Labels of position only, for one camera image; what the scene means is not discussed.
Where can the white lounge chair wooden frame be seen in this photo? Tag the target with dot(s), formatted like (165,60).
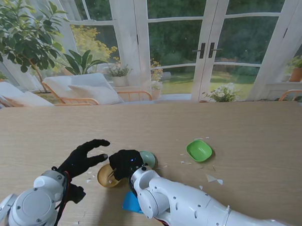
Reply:
(89,81)
(7,91)

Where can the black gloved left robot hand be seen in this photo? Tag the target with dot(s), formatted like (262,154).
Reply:
(78,161)

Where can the wooden armchair frame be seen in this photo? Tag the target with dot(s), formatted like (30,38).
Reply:
(290,93)

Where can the yellow plastic dish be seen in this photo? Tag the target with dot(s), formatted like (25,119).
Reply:
(103,180)

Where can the white french door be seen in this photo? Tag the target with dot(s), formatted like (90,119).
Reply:
(248,38)
(175,42)

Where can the yellow flowering potted plant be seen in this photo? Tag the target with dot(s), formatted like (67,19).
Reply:
(156,85)

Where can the broad-leaf green plant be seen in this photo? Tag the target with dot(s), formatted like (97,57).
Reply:
(82,62)

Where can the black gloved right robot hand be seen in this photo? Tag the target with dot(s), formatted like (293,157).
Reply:
(125,161)

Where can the green plastic dish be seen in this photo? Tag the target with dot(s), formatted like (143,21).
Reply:
(199,151)

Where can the tall leafy potted tree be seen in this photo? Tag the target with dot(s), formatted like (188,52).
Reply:
(20,38)

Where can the blue pill box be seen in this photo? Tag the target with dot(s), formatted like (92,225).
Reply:
(130,202)

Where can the white flower bush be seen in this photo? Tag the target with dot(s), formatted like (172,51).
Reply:
(221,93)

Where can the terracotta potted plant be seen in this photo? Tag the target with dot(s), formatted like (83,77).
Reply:
(299,71)

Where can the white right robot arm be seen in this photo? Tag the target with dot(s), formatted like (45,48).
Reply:
(190,201)

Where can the pale green ceramic bowl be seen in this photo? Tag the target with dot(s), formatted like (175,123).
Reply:
(149,158)

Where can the flowering plant in white pot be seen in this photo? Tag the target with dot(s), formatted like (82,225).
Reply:
(119,76)

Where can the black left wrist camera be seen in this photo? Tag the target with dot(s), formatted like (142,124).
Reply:
(76,193)

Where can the metal tweezers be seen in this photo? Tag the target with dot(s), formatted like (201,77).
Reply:
(111,173)

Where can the white cushion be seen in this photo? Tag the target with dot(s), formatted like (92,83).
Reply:
(95,94)

